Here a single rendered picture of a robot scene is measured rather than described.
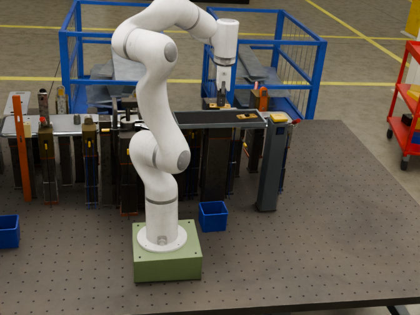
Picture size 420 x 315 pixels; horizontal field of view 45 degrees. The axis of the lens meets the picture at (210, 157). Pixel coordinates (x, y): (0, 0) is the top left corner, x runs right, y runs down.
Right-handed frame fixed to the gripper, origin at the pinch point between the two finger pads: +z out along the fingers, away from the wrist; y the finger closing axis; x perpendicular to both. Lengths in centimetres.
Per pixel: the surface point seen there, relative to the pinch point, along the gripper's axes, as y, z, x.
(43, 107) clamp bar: 5, 10, 71
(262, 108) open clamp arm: 52, 24, -27
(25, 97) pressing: 50, 24, 93
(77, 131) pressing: 14, 24, 60
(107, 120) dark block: 1.6, 12.4, 45.4
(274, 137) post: 2.5, 16.4, -24.3
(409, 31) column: 658, 118, -370
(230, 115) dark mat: 4.7, 8.4, -5.1
